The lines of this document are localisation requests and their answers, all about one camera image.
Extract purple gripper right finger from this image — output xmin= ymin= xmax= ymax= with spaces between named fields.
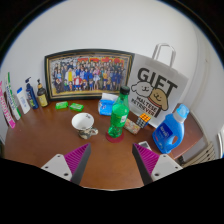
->
xmin=132 ymin=143 xmax=182 ymax=185

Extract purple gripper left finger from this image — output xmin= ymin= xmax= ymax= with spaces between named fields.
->
xmin=42 ymin=143 xmax=91 ymax=185

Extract green plastic bottle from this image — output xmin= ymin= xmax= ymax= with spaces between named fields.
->
xmin=108 ymin=86 xmax=130 ymax=138

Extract white remote control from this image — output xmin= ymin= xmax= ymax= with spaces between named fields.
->
xmin=138 ymin=141 xmax=152 ymax=151

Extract blue detergent bottle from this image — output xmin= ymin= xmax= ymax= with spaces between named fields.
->
xmin=152 ymin=104 xmax=189 ymax=154

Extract red round coaster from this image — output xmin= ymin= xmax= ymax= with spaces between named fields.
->
xmin=106 ymin=132 xmax=124 ymax=143

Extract patterned ceramic mug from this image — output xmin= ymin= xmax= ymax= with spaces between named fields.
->
xmin=71 ymin=112 xmax=98 ymax=140

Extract small patterned packet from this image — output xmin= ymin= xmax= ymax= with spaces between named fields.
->
xmin=124 ymin=119 xmax=140 ymax=135

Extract rubik's cube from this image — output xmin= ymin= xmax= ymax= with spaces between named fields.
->
xmin=136 ymin=113 xmax=151 ymax=128

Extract green soap bar right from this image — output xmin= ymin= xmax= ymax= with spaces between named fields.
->
xmin=69 ymin=103 xmax=84 ymax=112

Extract green soap bar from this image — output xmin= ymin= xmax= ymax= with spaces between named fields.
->
xmin=55 ymin=101 xmax=68 ymax=110
xmin=69 ymin=103 xmax=84 ymax=112

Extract green soap bar left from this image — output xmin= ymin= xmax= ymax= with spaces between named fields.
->
xmin=55 ymin=101 xmax=68 ymax=110

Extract pink white tall box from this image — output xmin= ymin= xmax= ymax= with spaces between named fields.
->
xmin=0 ymin=81 xmax=15 ymax=129

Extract white lotion bottle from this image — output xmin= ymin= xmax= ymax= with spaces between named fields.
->
xmin=17 ymin=87 xmax=30 ymax=114

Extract amber pump bottle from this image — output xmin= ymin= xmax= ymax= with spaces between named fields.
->
xmin=37 ymin=80 xmax=48 ymax=107

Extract white gift paper bag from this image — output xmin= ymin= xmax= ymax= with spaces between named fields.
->
xmin=128 ymin=43 xmax=188 ymax=127

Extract dark blue pump bottle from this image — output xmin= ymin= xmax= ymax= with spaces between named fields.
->
xmin=25 ymin=78 xmax=39 ymax=109

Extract white green tall box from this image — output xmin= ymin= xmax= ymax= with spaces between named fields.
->
xmin=5 ymin=72 xmax=21 ymax=120

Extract framed group photo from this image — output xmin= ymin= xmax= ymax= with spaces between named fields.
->
xmin=45 ymin=49 xmax=134 ymax=100

